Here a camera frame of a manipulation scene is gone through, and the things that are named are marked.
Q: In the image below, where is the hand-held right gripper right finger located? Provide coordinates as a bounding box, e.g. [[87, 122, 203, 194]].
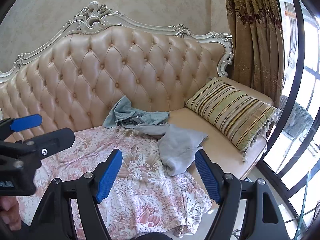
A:
[[194, 148, 292, 240]]

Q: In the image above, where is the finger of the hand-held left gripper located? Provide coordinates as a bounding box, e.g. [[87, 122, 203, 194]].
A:
[[0, 114, 43, 140], [0, 127, 75, 158]]

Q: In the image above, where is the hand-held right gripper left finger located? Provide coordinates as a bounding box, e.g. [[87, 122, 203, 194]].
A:
[[29, 148, 123, 240]]

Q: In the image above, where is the grey sweater navy collar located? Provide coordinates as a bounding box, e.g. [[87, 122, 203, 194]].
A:
[[134, 123, 209, 177]]

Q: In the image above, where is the person's left hand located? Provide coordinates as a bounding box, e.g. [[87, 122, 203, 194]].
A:
[[0, 196, 22, 230]]

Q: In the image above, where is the pink floral blanket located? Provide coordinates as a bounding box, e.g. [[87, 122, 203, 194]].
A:
[[16, 125, 212, 239]]

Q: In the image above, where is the blue-grey crumpled garment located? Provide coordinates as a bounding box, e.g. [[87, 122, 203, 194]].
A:
[[103, 95, 170, 128]]

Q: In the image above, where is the striped cushion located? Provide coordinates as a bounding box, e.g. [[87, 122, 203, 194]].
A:
[[184, 77, 282, 162]]

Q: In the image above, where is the beige tufted leather sofa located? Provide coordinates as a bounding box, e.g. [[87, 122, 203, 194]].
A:
[[0, 1, 278, 180]]

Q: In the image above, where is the glass side table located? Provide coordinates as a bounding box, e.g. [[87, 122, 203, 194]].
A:
[[282, 170, 320, 240]]

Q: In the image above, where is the grey wicker chair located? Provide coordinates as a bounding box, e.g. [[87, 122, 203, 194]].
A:
[[280, 96, 313, 143]]

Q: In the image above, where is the brown patterned curtain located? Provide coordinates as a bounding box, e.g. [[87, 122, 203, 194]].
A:
[[222, 0, 285, 108]]

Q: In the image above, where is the black framed window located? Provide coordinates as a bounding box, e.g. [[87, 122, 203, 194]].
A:
[[260, 0, 320, 230]]

